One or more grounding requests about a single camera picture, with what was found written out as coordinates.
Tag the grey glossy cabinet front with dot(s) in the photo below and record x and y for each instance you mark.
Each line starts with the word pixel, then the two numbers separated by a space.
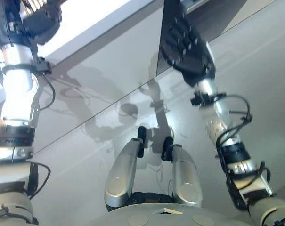
pixel 114 77

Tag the dark left robot foot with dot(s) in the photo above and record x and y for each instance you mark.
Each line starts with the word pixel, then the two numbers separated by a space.
pixel 141 135

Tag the dark right robot foot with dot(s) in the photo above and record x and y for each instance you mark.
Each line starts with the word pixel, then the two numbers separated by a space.
pixel 167 146

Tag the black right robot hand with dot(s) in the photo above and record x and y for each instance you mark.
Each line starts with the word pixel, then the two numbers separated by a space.
pixel 190 63

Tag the grey robot torso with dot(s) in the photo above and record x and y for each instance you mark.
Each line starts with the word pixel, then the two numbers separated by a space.
pixel 165 217

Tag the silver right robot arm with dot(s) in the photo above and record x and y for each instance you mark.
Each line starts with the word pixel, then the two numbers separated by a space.
pixel 241 164

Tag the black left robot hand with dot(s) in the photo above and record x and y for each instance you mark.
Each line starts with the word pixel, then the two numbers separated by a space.
pixel 39 26

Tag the silver robot leg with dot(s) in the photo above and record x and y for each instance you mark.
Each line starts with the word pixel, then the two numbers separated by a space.
pixel 123 169
pixel 185 174

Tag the silver left robot leg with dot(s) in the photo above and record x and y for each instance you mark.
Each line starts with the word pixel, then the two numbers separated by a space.
pixel 123 169

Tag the silver right robot leg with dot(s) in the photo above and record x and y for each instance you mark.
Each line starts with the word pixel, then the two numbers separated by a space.
pixel 185 174

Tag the dark robot foot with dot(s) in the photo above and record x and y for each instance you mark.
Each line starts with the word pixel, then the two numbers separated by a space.
pixel 141 135
pixel 167 146

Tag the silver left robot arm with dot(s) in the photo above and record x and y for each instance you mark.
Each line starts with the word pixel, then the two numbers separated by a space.
pixel 16 94

